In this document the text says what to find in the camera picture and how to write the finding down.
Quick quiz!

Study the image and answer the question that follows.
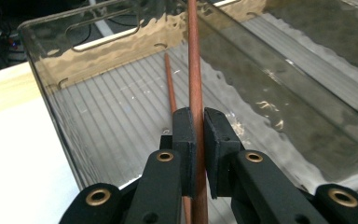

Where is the brown wooden chopstick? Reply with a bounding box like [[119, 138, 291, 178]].
[[186, 0, 210, 224], [163, 51, 193, 224]]

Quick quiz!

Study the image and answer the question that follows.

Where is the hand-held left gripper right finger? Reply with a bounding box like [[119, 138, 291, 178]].
[[204, 107, 243, 200]]

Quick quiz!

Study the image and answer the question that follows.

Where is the white table mat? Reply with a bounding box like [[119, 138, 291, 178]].
[[0, 96, 82, 224]]

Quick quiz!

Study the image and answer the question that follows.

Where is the white desk frame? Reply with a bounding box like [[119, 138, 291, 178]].
[[88, 0, 115, 36]]

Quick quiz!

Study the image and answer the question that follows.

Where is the transparent grey plastic bin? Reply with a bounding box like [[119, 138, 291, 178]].
[[217, 0, 358, 125], [17, 0, 358, 203]]

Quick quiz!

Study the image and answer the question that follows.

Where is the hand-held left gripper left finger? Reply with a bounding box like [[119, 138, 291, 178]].
[[159, 106, 198, 198]]

